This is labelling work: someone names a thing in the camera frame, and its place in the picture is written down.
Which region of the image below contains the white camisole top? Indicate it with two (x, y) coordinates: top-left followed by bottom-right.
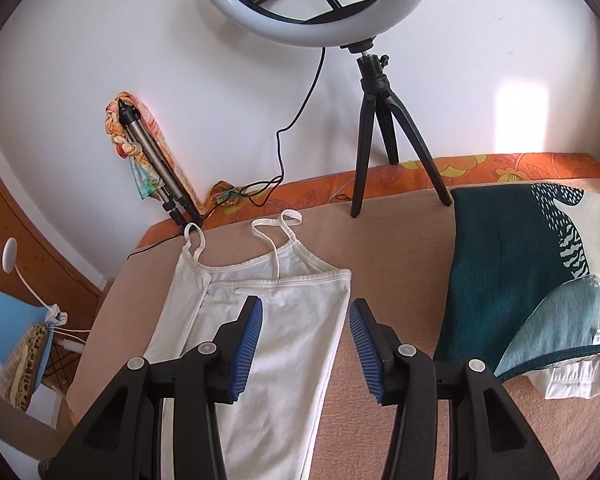
(144, 209), (351, 479)

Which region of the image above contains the colourful patterned scarf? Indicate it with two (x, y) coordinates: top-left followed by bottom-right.
(105, 91), (204, 211)

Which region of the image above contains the folded silver tripod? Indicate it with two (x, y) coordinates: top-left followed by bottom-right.
(118, 99), (202, 228)

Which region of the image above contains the dark green patterned folded garment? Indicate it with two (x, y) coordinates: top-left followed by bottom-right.
(434, 182), (600, 382)

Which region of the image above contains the white desk lamp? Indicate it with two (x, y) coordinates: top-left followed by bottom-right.
(1, 237), (91, 354)

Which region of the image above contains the white folded shirt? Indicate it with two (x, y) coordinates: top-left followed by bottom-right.
(526, 353), (600, 400)

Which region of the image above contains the blue chair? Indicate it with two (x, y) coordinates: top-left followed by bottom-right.
(0, 292), (46, 364)

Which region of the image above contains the wooden wardrobe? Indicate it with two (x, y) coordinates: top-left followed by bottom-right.
(0, 178), (99, 315)

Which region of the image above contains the orange floral bed sheet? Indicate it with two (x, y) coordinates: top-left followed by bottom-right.
(135, 152), (600, 252)

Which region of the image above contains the black mini tripod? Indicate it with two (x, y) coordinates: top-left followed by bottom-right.
(342, 37), (452, 218)

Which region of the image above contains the black power cable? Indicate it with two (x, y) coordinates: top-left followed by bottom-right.
(125, 0), (372, 261)

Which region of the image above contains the white ring light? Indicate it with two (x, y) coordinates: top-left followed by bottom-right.
(209, 0), (422, 48)

